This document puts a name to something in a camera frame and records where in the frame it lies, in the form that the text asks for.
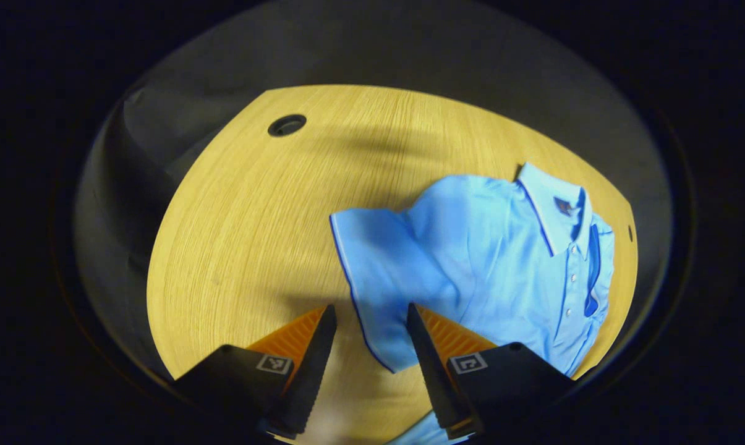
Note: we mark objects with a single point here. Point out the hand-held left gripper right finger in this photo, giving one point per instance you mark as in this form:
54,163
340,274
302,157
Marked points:
431,371

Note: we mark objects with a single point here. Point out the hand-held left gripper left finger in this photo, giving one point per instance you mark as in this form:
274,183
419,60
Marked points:
310,371

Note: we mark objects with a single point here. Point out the light blue T-shirt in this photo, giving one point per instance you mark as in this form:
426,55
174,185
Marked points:
489,272

